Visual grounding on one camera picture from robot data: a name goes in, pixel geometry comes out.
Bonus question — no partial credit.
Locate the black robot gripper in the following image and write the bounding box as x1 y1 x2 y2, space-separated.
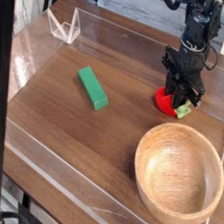
161 46 206 110

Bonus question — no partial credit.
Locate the red plush strawberry toy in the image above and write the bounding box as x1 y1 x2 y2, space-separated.
154 85 194 120

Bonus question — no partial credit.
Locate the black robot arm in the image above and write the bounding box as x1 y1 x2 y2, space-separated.
161 0 224 110

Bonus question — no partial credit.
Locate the green rectangular block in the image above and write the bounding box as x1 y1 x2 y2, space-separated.
78 66 108 111

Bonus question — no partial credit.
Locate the wooden bowl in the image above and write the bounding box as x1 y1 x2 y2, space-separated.
135 123 224 224

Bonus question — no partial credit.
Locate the clear acrylic tray wall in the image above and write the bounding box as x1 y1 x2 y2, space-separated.
0 0 224 224

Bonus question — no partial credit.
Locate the clear acrylic corner bracket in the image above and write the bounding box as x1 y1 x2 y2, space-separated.
47 8 81 44

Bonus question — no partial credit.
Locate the black vertical foreground post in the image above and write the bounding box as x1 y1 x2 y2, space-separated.
0 0 15 204

